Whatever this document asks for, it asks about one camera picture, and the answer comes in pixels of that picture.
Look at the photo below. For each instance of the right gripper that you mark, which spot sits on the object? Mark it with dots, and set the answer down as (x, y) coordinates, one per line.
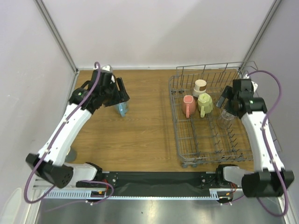
(230, 100)

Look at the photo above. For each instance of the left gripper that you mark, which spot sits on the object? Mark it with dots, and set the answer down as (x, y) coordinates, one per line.
(124, 96)

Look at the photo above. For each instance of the blue mug orange inside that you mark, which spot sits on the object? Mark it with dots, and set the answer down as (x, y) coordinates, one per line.
(122, 108)

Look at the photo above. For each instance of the steel tumbler brown band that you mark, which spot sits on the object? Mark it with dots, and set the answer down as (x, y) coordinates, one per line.
(199, 87)

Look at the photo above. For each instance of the clear plastic cup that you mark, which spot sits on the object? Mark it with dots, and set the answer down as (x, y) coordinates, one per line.
(224, 120)

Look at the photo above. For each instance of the pink floral mug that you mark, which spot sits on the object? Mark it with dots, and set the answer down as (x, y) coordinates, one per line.
(188, 105)

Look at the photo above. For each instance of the grey mug white inside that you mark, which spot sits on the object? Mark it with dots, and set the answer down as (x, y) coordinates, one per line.
(71, 156)

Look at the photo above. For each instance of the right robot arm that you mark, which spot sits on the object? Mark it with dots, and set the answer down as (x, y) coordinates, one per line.
(270, 176)

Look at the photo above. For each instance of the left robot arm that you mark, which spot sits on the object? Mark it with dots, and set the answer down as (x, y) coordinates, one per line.
(50, 159)

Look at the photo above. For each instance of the black base mat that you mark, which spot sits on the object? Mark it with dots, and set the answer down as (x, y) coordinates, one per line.
(161, 184)

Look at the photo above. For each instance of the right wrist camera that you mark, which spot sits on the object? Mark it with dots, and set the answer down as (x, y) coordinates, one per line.
(254, 84)

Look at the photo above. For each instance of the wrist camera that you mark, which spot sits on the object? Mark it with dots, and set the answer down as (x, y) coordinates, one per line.
(254, 84)
(108, 69)

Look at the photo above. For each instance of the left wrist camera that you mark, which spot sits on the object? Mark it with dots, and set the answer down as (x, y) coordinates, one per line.
(108, 69)

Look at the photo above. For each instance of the grey wire dish rack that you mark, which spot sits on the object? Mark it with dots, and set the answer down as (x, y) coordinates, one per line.
(200, 140)

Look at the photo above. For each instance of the white cable duct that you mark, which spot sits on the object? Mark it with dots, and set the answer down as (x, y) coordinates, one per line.
(69, 194)

